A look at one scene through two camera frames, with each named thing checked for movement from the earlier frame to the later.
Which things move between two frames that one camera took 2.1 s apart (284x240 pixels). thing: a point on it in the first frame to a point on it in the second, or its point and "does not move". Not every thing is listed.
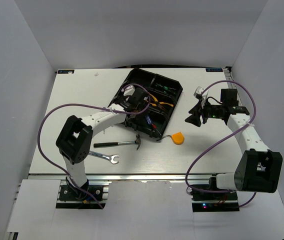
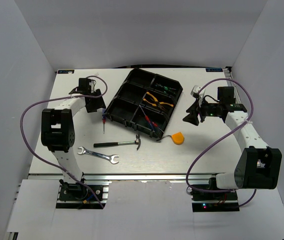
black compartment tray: [148, 100] does not move
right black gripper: [196, 111] does not move
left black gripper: [140, 115] to [99, 103]
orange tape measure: [177, 138] does not move
